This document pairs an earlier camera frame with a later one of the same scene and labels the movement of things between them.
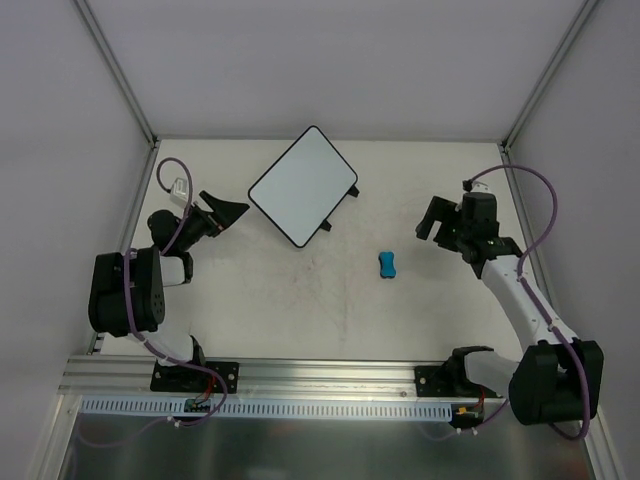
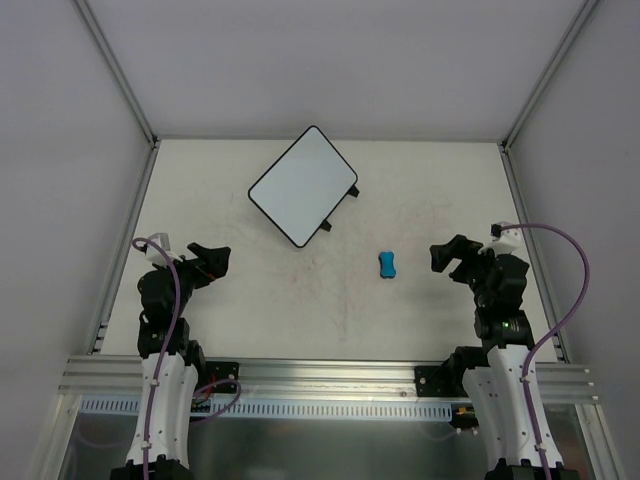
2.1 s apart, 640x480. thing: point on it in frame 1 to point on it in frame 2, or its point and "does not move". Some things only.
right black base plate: x=449 y=381 does not move
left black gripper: x=213 y=220 to x=198 y=267
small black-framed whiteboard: x=301 y=188 does not move
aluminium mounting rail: x=130 y=377 does not move
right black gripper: x=447 y=230 to x=465 y=265
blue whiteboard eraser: x=387 y=267 does not move
